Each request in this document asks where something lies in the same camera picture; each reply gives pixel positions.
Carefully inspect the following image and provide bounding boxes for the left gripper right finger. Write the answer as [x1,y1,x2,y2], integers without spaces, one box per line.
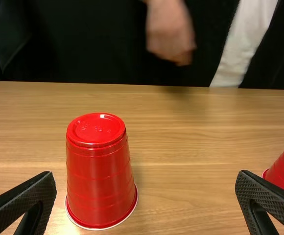
[235,170,284,235]

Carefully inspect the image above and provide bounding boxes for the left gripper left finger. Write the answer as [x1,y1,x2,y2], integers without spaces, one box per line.
[0,171,57,235]

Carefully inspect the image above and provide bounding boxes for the person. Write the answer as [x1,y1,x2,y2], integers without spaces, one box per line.
[0,0,284,90]

